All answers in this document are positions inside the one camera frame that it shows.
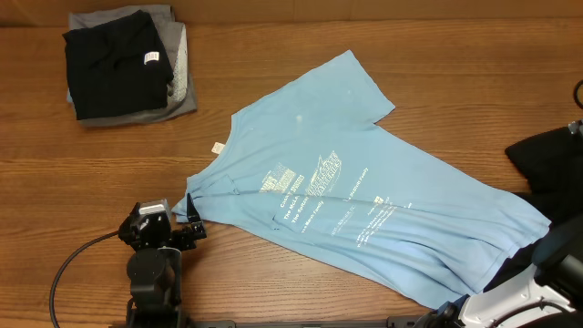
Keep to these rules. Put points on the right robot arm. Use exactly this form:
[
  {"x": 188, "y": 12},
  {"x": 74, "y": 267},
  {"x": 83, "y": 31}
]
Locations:
[{"x": 550, "y": 287}]

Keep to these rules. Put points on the light blue printed t-shirt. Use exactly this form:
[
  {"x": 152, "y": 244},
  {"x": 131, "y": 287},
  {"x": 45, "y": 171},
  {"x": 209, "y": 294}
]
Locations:
[{"x": 309, "y": 168}]

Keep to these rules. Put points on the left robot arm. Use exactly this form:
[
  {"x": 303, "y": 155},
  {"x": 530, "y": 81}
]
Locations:
[{"x": 155, "y": 268}]

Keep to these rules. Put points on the black crumpled garment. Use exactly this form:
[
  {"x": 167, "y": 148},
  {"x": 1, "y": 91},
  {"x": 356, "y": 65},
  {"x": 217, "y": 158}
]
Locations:
[{"x": 552, "y": 164}]

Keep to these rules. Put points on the folded black garment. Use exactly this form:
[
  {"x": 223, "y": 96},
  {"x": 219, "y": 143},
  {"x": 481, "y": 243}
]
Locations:
[{"x": 117, "y": 68}]

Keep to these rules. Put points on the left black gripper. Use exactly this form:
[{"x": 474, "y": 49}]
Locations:
[{"x": 183, "y": 234}]

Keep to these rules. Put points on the folded grey garment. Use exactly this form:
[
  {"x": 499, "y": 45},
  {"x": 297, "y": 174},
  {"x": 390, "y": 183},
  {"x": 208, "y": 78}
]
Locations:
[{"x": 181, "y": 95}]

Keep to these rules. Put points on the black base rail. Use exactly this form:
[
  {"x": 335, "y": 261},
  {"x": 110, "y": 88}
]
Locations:
[{"x": 407, "y": 321}]

